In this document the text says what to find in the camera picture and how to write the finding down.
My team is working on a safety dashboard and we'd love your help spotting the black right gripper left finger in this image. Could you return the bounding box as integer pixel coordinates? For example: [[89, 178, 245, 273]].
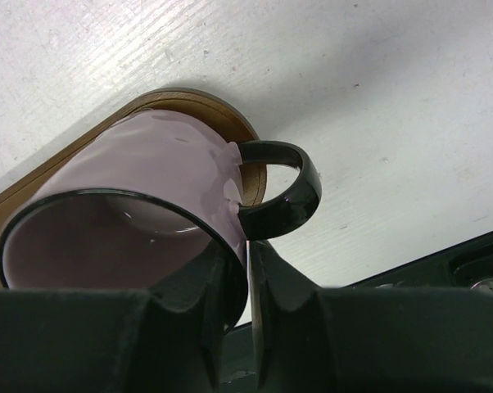
[[0, 246, 247, 392]]

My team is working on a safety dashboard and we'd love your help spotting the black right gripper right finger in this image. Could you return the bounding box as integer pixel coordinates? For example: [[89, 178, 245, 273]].
[[249, 241, 493, 392]]

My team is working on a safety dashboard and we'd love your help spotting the lilac enamel mug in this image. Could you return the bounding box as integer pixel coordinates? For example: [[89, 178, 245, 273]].
[[0, 110, 322, 329]]

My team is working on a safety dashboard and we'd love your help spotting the wooden oval tray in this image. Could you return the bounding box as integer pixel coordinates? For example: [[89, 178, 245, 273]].
[[0, 88, 269, 290]]

